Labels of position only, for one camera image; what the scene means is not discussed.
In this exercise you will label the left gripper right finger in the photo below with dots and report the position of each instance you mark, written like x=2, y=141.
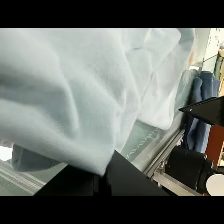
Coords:
x=128, y=180

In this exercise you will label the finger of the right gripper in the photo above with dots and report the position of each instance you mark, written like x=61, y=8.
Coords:
x=208, y=111

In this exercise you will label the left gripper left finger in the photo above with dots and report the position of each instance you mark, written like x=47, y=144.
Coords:
x=71, y=183

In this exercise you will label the white T-shirt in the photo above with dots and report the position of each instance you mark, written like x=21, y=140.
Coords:
x=73, y=90

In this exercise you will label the blue garment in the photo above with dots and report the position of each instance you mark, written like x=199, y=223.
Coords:
x=200, y=133

